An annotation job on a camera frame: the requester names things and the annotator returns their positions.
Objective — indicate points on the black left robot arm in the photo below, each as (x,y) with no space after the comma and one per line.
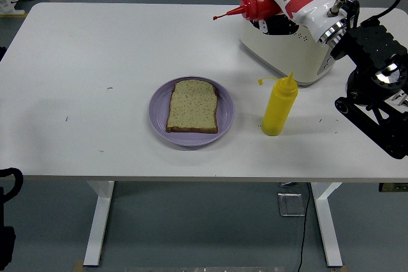
(4,221)

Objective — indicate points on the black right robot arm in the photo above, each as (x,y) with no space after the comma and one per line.
(373,49)

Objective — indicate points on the speckled bread slice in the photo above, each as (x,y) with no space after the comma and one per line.
(192,106)

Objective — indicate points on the cream and chrome toaster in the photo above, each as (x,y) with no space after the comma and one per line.
(280,53)

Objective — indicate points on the yellow squeeze bottle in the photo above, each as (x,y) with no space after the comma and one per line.
(279,109)

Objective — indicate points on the purple round plate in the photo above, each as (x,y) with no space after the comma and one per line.
(191,138)

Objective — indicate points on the grey metal floor plate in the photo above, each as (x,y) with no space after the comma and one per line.
(290,205)

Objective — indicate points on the black table control panel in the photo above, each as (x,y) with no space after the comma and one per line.
(393,187)

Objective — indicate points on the white table leg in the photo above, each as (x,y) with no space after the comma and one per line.
(99,221)
(330,227)

